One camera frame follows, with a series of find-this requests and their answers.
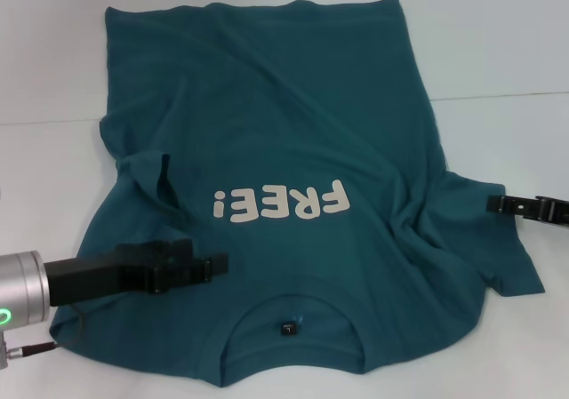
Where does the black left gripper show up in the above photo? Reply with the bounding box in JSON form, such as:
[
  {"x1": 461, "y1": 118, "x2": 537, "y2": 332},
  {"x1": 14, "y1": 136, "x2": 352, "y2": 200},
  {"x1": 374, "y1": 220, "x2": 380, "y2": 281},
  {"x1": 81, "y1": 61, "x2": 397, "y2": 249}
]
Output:
[{"x1": 44, "y1": 238, "x2": 229, "y2": 307}]

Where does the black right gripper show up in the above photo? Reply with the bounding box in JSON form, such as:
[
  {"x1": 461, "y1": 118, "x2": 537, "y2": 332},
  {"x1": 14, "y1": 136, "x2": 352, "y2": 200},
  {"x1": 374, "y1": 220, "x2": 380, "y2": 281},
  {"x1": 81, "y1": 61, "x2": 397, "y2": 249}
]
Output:
[{"x1": 487, "y1": 194, "x2": 569, "y2": 229}]

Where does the teal t-shirt with FREE print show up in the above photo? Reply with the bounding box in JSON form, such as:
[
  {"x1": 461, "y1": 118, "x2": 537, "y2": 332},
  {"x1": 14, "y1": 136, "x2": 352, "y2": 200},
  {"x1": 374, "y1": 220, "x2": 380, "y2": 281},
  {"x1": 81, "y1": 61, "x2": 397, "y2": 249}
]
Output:
[{"x1": 47, "y1": 0, "x2": 547, "y2": 376}]

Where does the left arm gripper cable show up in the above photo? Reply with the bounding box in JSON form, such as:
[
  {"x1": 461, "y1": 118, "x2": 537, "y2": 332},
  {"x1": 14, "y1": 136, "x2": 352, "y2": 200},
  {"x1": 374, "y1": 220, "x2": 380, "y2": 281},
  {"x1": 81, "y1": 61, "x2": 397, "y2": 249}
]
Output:
[{"x1": 8, "y1": 305, "x2": 88, "y2": 356}]

